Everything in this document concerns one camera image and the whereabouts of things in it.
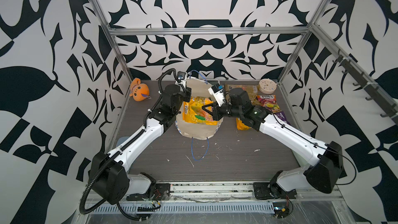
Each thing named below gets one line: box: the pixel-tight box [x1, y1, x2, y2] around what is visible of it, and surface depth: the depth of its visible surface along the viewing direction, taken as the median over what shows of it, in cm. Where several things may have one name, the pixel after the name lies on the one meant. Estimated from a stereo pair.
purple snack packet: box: [274, 110, 292, 126], surface depth 101 cm
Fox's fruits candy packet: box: [256, 94, 282, 114], surface depth 107 cm
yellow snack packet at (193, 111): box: [182, 96, 219, 126], surface depth 74 cm
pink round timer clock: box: [258, 78, 278, 95], surface depth 117 cm
